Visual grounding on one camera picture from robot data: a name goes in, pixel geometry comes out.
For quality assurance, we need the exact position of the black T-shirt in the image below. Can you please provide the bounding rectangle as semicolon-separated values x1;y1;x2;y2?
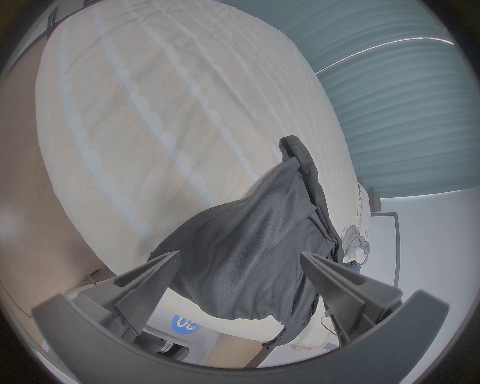
150;136;346;347

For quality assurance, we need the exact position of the white printed pillow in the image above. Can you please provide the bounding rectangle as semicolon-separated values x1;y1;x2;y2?
356;184;374;241

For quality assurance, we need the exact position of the bed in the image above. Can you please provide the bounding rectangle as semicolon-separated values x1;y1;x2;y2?
35;0;401;351

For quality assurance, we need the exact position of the pile of clothes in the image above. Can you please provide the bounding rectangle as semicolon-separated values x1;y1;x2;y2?
343;225;372;269

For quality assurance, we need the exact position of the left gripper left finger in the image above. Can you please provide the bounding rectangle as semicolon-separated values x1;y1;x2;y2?
114;250;181;336

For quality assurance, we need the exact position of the blue-green curtain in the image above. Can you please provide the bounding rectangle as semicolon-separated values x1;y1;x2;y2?
221;0;456;74
317;39;478;199

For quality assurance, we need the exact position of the grey bedside table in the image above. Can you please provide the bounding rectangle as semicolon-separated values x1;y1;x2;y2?
357;176;381;211

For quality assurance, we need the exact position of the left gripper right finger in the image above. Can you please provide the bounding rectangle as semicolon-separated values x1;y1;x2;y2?
301;252;404;344

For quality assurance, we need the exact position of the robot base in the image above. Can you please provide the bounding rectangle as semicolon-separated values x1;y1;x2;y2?
144;290;220;366

